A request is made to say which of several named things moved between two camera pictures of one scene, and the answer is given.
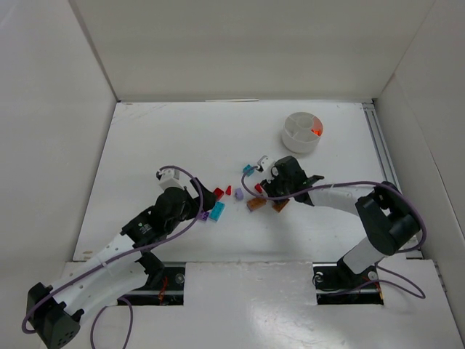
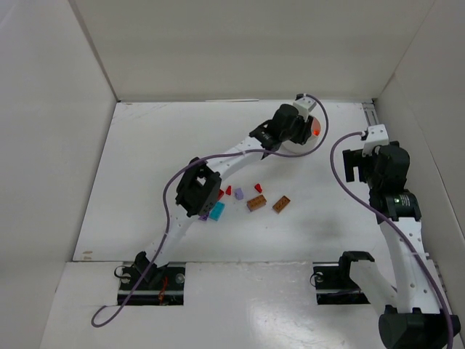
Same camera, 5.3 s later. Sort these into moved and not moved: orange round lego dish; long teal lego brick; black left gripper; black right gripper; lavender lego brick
Moved: black left gripper; black right gripper
Not moved: lavender lego brick; orange round lego dish; long teal lego brick
